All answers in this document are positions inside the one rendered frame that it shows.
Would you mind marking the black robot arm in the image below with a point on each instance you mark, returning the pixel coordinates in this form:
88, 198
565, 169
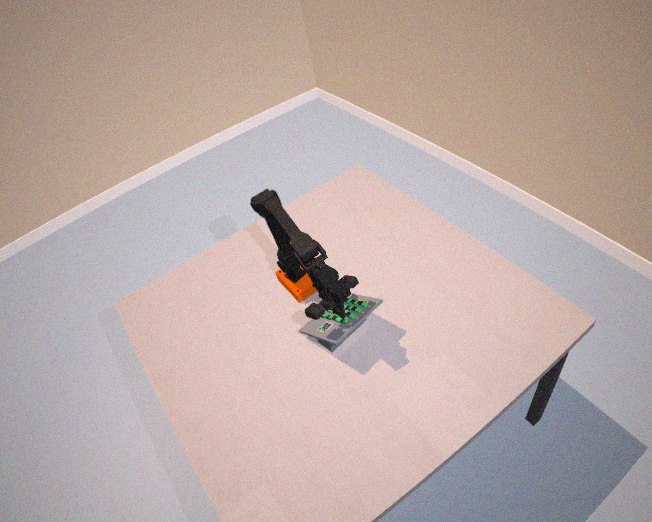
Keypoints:
301, 251

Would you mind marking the grey switch panel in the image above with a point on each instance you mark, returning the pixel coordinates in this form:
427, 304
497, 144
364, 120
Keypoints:
331, 330

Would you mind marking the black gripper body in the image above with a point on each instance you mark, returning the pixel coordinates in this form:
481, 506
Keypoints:
315, 311

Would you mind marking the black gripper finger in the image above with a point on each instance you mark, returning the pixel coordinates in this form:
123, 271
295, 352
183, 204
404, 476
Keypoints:
341, 306
336, 310

